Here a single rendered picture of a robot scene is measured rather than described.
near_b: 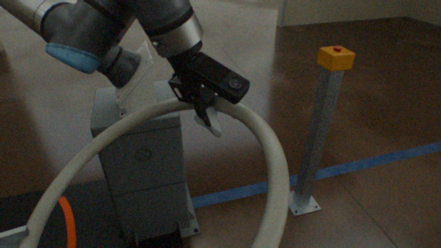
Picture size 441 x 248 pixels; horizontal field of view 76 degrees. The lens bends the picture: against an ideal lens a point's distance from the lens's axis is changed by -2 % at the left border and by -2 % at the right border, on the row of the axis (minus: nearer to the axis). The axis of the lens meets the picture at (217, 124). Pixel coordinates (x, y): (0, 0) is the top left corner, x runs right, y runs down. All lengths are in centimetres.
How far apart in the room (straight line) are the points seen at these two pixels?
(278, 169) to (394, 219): 188
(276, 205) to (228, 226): 154
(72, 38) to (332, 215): 187
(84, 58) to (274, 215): 41
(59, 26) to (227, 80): 30
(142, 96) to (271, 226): 104
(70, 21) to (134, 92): 78
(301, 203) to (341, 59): 102
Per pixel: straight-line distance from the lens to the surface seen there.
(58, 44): 57
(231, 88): 49
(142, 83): 129
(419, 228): 229
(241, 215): 198
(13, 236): 63
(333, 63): 146
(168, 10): 47
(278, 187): 40
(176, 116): 133
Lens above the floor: 155
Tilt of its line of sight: 34 degrees down
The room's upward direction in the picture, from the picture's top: straight up
